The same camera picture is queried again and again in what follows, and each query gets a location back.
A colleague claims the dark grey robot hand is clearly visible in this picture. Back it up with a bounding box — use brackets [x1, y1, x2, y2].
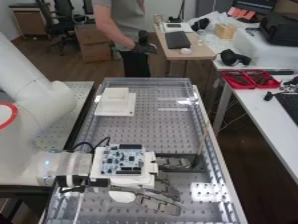
[89, 143, 197, 217]

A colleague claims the small white box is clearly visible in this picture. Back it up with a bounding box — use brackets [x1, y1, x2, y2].
[93, 86, 137, 118]

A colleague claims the white desk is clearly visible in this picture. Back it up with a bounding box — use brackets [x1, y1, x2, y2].
[187, 11, 298, 76]
[211, 73, 298, 186]

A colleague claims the wooden desk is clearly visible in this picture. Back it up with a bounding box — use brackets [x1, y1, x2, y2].
[151, 21, 217, 79]

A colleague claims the red tray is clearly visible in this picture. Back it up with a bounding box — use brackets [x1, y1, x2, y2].
[244, 69, 282, 90]
[219, 69, 256, 90]

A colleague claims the wooden drawer cabinet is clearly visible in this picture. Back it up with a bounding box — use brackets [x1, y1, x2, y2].
[73, 23, 114, 64]

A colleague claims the black keyboard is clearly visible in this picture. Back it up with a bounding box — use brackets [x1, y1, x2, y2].
[163, 30, 193, 50]
[272, 92, 298, 127]

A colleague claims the black headset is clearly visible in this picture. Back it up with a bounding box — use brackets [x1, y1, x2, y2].
[219, 48, 252, 67]

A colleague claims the person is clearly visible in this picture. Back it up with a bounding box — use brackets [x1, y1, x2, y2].
[91, 0, 158, 79]

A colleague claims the black office chair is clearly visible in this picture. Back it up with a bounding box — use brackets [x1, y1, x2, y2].
[34, 0, 90, 56]

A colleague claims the small wooden box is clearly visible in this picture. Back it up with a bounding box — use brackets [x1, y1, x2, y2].
[213, 23, 236, 40]

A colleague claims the black case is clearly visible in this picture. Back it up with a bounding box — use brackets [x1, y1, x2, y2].
[258, 12, 298, 48]

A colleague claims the black cable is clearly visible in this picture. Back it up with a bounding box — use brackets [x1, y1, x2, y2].
[70, 136, 111, 155]

